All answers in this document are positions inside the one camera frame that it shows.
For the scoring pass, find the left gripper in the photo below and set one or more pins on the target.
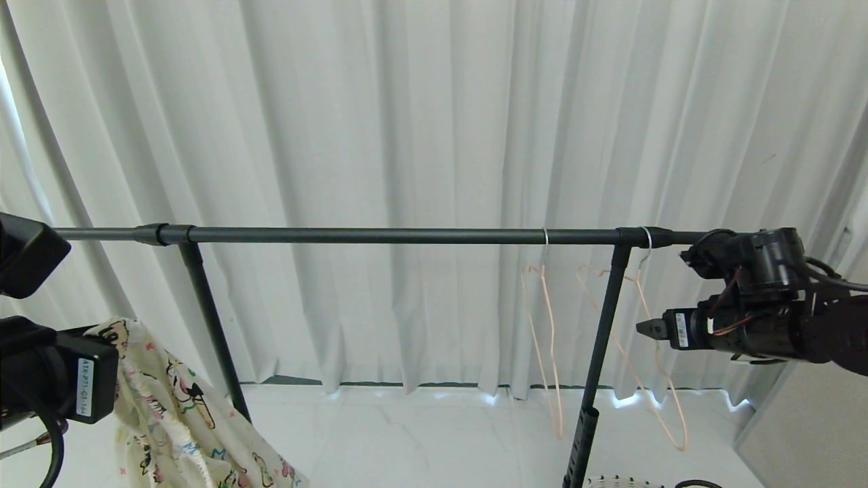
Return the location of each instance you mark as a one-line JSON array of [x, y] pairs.
[[41, 373]]

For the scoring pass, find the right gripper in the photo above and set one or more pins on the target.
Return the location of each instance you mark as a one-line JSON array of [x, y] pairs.
[[759, 332]]

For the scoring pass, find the cream printed garment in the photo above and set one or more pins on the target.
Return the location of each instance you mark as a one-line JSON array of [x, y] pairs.
[[163, 407]]

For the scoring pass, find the pink clothes hanger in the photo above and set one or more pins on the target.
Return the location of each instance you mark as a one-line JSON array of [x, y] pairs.
[[649, 237], [545, 247]]

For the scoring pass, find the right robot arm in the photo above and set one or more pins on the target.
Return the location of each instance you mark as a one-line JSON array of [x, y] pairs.
[[776, 261]]

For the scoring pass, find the white laundry basket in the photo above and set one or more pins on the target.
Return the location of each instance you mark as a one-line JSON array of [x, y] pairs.
[[624, 482]]

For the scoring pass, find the black clothes rack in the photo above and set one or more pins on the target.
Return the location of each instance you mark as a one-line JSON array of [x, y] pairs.
[[407, 235]]

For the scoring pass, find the white curtain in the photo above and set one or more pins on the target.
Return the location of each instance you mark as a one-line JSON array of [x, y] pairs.
[[407, 102]]

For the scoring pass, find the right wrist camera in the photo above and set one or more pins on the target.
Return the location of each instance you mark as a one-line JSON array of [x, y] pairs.
[[719, 261]]

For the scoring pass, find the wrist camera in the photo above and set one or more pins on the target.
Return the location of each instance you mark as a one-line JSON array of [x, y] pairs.
[[719, 261], [27, 254]]

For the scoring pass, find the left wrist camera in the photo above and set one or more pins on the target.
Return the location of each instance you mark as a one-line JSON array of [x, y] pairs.
[[27, 254]]

